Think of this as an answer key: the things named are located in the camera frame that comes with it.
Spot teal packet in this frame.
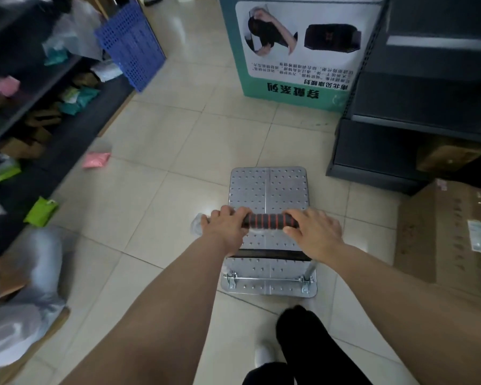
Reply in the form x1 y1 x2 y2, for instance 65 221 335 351
44 49 69 67
59 87 101 116

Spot person's black trouser legs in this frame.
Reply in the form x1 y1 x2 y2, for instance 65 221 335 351
242 305 373 385

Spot brown cardboard box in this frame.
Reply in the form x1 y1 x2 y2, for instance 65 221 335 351
0 130 45 159
24 103 63 129

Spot person's left hand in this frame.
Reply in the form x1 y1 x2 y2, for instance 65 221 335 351
200 205 253 257

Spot person's white shoe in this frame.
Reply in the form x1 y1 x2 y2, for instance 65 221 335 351
254 342 278 368

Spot person's left forearm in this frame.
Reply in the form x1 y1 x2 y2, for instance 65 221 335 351
59 236 241 385

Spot metal platform hand cart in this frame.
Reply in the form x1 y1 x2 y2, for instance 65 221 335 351
190 167 318 298

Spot dark shelf with packets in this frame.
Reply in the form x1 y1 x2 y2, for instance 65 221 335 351
0 0 135 255

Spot green white display stand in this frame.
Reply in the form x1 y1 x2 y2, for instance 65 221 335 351
219 0 386 113

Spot green white packet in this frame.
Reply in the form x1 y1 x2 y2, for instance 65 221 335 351
0 155 22 183

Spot large cardboard box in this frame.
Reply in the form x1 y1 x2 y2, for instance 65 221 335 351
394 179 481 303

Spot clear plastic bag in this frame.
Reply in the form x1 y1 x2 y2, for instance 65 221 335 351
42 0 106 61

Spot lime green packet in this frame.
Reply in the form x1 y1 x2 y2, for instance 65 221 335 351
23 197 59 228

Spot pink packet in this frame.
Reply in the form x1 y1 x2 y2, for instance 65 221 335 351
82 152 111 169
0 76 21 97

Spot dark empty metal shelf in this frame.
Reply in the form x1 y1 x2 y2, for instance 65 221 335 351
326 0 481 195

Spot blue plastic crate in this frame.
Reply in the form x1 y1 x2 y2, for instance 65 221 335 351
95 0 167 93

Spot person's right hand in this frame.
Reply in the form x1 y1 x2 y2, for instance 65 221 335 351
282 208 343 265

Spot small brown carton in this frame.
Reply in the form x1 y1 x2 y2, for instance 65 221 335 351
416 138 481 174

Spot person's right forearm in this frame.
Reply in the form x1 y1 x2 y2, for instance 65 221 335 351
323 244 481 385

